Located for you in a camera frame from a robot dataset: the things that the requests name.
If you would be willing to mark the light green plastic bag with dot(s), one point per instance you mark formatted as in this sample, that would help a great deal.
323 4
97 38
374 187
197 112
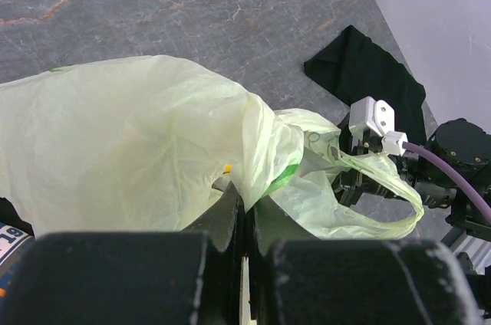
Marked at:
136 144

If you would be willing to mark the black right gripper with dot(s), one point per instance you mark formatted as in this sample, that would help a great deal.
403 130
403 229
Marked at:
349 186

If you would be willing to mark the black folded cloth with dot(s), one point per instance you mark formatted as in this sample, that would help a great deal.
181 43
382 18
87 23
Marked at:
353 67

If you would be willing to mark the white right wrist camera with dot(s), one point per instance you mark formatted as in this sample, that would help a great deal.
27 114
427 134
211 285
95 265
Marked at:
372 124

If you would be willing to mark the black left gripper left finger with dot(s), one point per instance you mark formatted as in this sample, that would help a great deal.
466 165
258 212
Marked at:
191 276

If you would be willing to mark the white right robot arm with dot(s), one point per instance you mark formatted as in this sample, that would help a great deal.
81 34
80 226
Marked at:
464 147

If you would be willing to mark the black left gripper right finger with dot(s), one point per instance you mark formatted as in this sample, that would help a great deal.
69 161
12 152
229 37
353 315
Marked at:
296 278

